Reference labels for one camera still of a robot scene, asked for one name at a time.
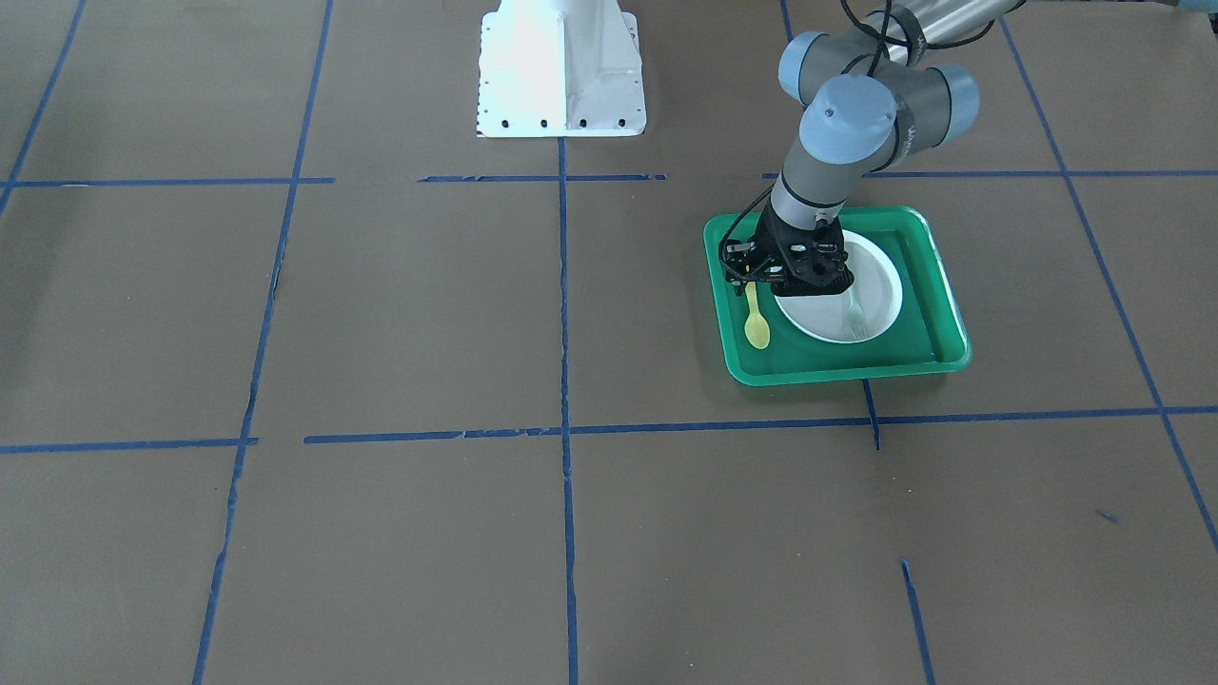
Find green plastic tray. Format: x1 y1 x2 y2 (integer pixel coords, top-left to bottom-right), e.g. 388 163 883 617
703 206 972 388

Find white round plate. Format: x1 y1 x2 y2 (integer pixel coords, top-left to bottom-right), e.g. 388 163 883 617
776 230 903 345

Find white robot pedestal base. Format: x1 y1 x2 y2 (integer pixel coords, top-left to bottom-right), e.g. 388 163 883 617
476 1 648 138

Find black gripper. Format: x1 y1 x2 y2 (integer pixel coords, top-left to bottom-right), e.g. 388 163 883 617
719 206 843 286

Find yellow plastic spoon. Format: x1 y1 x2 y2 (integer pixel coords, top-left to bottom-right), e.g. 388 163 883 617
743 282 771 350

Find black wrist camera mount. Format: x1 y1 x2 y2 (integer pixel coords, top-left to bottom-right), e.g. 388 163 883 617
771 243 855 297

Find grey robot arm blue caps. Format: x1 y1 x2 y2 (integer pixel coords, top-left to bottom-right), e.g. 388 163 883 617
717 1 1015 297

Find translucent plastic fork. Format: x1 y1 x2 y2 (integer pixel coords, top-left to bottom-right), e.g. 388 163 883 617
847 286 868 343

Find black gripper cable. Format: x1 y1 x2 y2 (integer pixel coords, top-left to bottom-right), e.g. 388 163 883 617
717 186 776 277

